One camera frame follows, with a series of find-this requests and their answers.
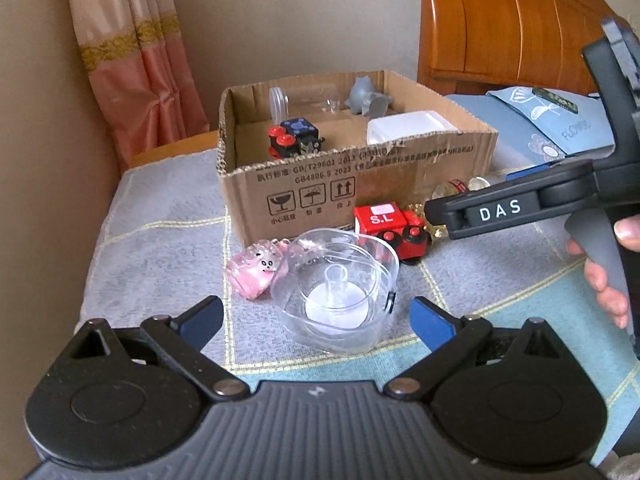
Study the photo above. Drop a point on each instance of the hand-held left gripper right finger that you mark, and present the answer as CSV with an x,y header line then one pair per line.
x,y
430,324

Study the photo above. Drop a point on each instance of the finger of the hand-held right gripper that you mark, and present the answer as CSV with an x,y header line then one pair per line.
x,y
500,210

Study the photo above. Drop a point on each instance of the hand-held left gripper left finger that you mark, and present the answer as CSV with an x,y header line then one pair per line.
x,y
200,321

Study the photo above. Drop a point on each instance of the clear heart-shaped container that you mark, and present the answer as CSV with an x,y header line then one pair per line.
x,y
345,262

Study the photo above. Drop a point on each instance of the red toy truck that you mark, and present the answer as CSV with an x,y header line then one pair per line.
x,y
380,219

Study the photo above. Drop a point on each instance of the white translucent plastic box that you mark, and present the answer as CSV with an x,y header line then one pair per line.
x,y
405,127

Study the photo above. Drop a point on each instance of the grey toy animal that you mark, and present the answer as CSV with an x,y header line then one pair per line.
x,y
380,105
361,91

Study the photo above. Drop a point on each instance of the brown cardboard box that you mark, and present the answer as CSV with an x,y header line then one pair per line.
x,y
280,180

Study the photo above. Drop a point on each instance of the clear plastic jar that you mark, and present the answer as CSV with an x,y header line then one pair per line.
x,y
305,99

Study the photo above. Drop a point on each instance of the person's right hand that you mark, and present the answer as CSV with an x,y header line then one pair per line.
x,y
607,300

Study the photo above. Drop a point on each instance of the clear jar of gold beads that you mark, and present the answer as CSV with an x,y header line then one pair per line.
x,y
477,183

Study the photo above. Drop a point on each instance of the blue floral pillow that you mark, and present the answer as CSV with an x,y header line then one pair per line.
x,y
550,132

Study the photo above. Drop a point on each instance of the pink bear-shaped lid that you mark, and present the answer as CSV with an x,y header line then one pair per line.
x,y
255,276

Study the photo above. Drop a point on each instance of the dark remote control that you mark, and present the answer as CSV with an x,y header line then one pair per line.
x,y
555,100

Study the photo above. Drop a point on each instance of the grey and teal checked blanket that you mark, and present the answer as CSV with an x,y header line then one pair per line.
x,y
165,220

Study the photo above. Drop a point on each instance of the blue floral bed sheet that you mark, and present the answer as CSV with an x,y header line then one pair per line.
x,y
470,105

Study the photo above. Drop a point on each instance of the wooden headboard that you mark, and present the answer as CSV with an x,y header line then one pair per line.
x,y
500,20

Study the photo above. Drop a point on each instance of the pink curtain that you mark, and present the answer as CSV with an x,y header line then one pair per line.
x,y
140,85

